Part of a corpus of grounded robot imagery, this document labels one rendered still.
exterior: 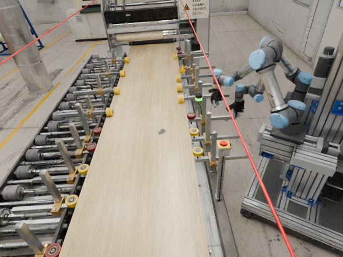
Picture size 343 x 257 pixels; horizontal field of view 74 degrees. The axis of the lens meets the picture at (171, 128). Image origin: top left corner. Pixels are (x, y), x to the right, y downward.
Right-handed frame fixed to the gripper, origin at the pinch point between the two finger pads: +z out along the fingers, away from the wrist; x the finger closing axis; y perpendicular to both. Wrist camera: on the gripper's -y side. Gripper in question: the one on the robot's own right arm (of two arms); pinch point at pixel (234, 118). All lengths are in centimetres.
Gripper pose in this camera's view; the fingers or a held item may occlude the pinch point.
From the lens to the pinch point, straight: 230.1
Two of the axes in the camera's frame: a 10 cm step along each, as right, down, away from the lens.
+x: -0.4, -6.0, 8.0
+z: 0.7, 8.0, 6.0
